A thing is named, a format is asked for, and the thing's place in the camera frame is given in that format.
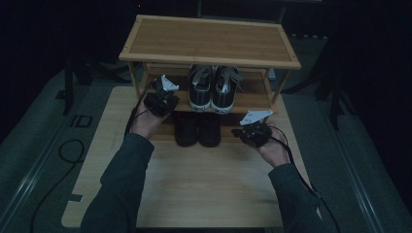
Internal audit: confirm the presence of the left hand-held gripper cable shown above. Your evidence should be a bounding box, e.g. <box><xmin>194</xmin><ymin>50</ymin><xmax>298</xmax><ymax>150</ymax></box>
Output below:
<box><xmin>123</xmin><ymin>81</ymin><xmax>155</xmax><ymax>139</ymax></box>

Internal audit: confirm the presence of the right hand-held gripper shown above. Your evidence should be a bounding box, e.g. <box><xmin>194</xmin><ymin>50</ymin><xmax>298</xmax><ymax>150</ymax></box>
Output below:
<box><xmin>238</xmin><ymin>110</ymin><xmax>274</xmax><ymax>149</ymax></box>

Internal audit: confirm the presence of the wooden three-tier shoe rack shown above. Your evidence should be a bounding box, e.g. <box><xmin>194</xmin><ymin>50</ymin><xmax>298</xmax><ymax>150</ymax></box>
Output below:
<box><xmin>118</xmin><ymin>14</ymin><xmax>302</xmax><ymax>145</ymax></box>

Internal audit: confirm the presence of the black floor cable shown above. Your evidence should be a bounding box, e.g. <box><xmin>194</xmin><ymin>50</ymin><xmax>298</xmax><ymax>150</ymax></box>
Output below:
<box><xmin>29</xmin><ymin>139</ymin><xmax>86</xmax><ymax>233</ymax></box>

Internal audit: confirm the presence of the black lace-up shoe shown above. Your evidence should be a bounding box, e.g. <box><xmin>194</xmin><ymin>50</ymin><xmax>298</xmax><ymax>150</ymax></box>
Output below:
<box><xmin>174</xmin><ymin>111</ymin><xmax>199</xmax><ymax>148</ymax></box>
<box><xmin>197</xmin><ymin>112</ymin><xmax>223</xmax><ymax>149</ymax></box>

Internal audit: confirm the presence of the person's right hand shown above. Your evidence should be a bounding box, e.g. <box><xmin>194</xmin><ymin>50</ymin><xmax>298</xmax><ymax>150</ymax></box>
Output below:
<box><xmin>257</xmin><ymin>126</ymin><xmax>292</xmax><ymax>169</ymax></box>

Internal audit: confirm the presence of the person's left hand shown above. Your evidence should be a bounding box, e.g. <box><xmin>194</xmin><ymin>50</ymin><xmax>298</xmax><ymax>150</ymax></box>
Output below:
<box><xmin>129</xmin><ymin>102</ymin><xmax>170</xmax><ymax>140</ymax></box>

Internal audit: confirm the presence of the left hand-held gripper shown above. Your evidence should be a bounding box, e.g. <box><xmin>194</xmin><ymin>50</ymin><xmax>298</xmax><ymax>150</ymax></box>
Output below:
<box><xmin>143</xmin><ymin>75</ymin><xmax>180</xmax><ymax>118</ymax></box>

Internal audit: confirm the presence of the black metal stand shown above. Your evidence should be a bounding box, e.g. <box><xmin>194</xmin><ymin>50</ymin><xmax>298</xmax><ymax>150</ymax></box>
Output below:
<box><xmin>285</xmin><ymin>42</ymin><xmax>358</xmax><ymax>131</ymax></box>
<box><xmin>55</xmin><ymin>54</ymin><xmax>130</xmax><ymax>117</ymax></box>

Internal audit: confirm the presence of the black and white canvas sneaker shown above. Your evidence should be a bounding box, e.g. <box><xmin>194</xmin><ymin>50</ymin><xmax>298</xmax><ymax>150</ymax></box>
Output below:
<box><xmin>211</xmin><ymin>65</ymin><xmax>245</xmax><ymax>116</ymax></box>
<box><xmin>188</xmin><ymin>64</ymin><xmax>215</xmax><ymax>113</ymax></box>

